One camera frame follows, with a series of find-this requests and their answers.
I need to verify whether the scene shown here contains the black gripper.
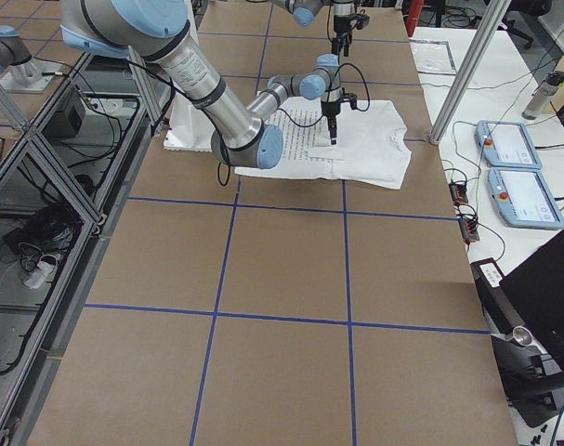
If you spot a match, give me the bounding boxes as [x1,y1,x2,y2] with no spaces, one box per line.
[331,15,352,56]
[321,100,341,145]

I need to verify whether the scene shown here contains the white long-sleeve printed shirt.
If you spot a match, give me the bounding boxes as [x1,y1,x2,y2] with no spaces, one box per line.
[235,98,411,190]

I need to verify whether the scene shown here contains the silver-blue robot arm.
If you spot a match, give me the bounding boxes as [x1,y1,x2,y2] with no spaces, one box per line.
[271,0,369,57]
[61,1,341,169]

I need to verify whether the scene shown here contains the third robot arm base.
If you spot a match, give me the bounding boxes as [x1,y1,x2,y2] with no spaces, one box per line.
[0,25,63,93]

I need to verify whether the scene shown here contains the plastic document sleeve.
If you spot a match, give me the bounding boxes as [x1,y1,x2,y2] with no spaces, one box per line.
[410,39,457,75]

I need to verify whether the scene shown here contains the small electronics board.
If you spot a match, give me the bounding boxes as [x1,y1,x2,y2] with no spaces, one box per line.
[458,216,479,245]
[449,182,468,205]

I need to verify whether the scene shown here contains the upper blue teach pendant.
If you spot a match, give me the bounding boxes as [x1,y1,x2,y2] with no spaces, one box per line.
[475,120,543,170]

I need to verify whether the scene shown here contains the blue teach pendant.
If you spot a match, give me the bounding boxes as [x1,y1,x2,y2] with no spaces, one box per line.
[488,167,564,230]
[475,120,543,170]

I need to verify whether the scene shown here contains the lower blue teach pendant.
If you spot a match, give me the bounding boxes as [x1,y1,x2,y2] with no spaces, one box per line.
[488,167,564,230]

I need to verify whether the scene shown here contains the grey water bottle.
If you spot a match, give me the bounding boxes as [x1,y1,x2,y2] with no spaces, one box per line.
[521,71,564,120]

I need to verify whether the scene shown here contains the metal cup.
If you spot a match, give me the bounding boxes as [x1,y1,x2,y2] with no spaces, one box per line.
[510,326,534,348]

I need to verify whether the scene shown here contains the white power strip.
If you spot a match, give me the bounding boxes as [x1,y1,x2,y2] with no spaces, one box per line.
[22,259,56,289]

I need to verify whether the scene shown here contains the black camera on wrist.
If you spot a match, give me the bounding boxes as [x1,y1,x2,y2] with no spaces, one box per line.
[352,13,370,30]
[341,92,358,111]

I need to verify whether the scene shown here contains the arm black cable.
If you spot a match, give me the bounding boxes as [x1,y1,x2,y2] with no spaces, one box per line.
[123,44,372,188]

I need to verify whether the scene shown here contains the aluminium frame post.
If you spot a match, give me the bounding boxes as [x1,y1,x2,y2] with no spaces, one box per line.
[428,0,511,145]

